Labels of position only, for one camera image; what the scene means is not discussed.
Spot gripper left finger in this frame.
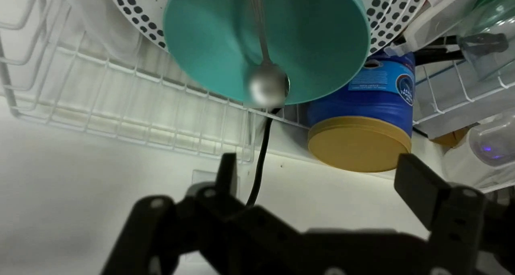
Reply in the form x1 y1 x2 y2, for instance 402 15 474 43
101 153 309 275

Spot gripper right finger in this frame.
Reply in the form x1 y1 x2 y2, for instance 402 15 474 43
394 153 515 275

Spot silver spoon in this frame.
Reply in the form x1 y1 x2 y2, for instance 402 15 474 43
245 0 291 109

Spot light blue bowl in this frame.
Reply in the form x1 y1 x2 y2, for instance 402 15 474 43
163 0 371 107

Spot round clear glass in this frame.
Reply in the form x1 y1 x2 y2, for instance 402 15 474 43
468 113 515 167

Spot blue jar with tan lid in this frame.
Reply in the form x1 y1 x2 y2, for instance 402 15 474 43
307 51 416 173

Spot clear plastic container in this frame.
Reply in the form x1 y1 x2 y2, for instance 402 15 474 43
384 0 489 57

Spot clear drinking glass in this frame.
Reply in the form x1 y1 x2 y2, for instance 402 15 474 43
458 0 515 81

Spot black cable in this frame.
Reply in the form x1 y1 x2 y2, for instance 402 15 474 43
245 108 282 207

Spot white wire dish rack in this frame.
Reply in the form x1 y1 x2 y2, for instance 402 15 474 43
0 0 515 193

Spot black handled utensil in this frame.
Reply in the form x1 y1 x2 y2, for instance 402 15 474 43
414 33 509 66

